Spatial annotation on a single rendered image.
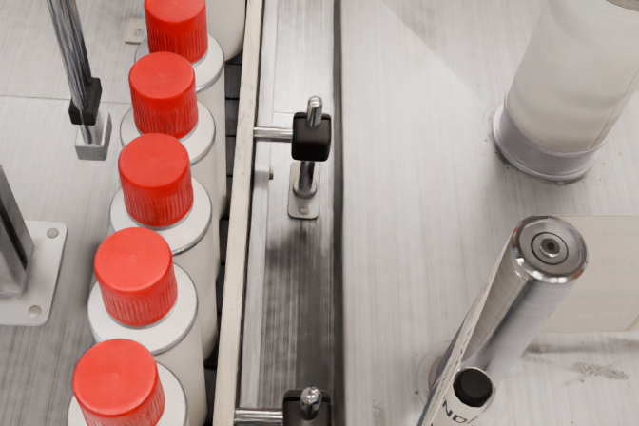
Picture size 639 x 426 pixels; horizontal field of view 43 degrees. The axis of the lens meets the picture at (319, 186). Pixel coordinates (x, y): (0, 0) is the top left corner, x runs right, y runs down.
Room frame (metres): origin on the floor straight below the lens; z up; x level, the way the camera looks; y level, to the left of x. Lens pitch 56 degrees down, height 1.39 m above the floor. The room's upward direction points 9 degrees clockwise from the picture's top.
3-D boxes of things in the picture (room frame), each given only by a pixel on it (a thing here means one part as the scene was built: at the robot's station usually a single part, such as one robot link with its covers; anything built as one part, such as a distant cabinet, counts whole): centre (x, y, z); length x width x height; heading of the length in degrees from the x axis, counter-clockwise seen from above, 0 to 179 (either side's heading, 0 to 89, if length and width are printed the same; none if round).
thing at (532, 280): (0.21, -0.11, 0.97); 0.05 x 0.05 x 0.19
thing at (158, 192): (0.21, 0.08, 0.98); 0.05 x 0.05 x 0.20
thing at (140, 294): (0.16, 0.07, 0.98); 0.05 x 0.05 x 0.20
